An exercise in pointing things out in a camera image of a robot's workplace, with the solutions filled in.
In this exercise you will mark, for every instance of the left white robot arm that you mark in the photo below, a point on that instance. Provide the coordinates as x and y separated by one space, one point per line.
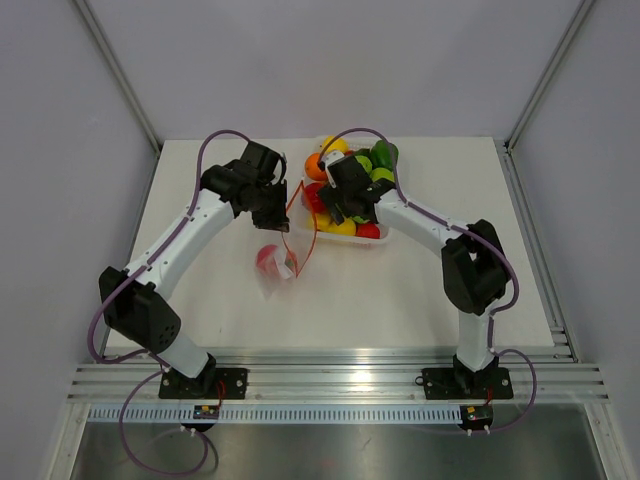
135 299

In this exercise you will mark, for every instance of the green lime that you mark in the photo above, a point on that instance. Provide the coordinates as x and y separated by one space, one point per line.
365 162

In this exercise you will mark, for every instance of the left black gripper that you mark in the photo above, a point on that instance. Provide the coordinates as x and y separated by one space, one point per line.
278 221

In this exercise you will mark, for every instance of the red wrinkled fruit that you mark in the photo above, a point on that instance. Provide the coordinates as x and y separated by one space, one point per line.
368 230

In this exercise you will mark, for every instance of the red apple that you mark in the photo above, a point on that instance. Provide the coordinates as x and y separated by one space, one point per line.
311 199
266 260

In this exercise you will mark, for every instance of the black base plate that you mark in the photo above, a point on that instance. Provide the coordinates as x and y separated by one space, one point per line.
447 383
220 383

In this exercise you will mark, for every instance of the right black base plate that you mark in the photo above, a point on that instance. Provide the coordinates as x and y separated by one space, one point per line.
447 383

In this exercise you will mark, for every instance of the white plastic basket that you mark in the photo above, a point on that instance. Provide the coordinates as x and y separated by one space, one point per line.
356 147

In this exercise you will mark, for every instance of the orange fruit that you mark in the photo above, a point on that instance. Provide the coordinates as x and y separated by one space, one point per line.
313 170

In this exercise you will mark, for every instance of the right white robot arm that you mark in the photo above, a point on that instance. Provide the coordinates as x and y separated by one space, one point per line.
477 277

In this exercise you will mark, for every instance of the aluminium mounting rail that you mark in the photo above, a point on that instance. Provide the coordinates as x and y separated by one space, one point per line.
349 376

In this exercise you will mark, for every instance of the yellow lemon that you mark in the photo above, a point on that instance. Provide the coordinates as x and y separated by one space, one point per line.
331 144

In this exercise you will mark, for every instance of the pink peach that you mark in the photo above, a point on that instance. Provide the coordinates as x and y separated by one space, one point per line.
290 262

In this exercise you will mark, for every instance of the green bell pepper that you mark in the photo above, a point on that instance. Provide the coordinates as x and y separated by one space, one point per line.
382 152

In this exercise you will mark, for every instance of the green apple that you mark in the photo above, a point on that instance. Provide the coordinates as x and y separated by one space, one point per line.
381 173

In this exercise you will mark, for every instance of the white slotted cable duct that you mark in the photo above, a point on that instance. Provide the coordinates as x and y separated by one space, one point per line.
277 414

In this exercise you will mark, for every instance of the yellow pepper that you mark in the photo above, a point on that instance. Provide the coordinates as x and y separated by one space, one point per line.
326 224

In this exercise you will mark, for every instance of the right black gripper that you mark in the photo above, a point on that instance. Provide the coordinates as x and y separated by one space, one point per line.
330 197

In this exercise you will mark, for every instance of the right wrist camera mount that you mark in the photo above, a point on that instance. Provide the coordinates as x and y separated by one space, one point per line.
329 158

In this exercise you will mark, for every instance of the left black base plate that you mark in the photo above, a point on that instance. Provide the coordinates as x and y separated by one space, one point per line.
220 383

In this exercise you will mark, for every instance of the clear zip top bag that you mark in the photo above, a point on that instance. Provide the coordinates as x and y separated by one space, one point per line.
299 240

